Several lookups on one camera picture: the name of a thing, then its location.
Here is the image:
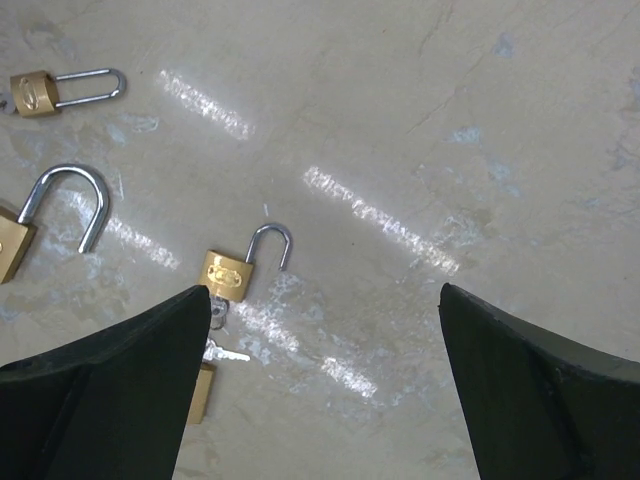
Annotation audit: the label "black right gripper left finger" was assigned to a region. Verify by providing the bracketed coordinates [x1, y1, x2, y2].
[1, 286, 210, 479]

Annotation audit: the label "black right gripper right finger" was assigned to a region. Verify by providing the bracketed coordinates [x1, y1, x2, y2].
[439, 283, 639, 479]

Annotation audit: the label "small long-shackle brass padlock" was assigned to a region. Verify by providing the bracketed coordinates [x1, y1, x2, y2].
[10, 68, 127, 118]

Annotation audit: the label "small silver keys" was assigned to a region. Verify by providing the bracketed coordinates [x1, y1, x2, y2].
[210, 295, 230, 330]

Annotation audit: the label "large brass padlock open shackle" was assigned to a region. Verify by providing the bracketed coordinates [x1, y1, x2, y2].
[1, 163, 110, 284]

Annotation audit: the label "silver keys on ring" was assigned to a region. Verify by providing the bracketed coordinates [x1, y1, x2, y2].
[202, 337, 251, 364]

